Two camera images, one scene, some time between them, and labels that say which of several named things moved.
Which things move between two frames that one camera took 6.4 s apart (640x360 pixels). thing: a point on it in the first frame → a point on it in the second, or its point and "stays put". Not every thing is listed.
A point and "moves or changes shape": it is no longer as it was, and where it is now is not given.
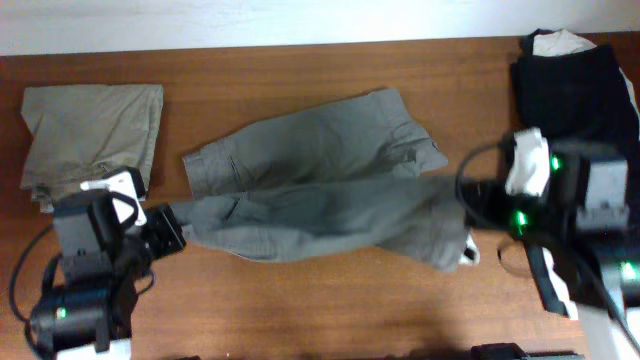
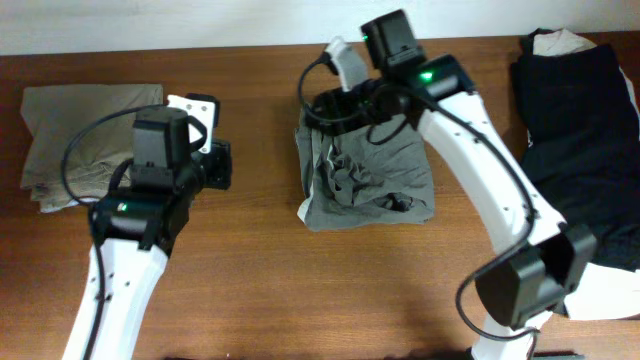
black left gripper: x=159 y=219 → x=216 y=175
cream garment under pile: x=558 y=42 stays put
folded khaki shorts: x=74 y=134 stays put
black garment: x=585 y=95 stays put
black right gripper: x=493 y=194 → x=330 y=103
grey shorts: x=353 y=181 moves or changes shape
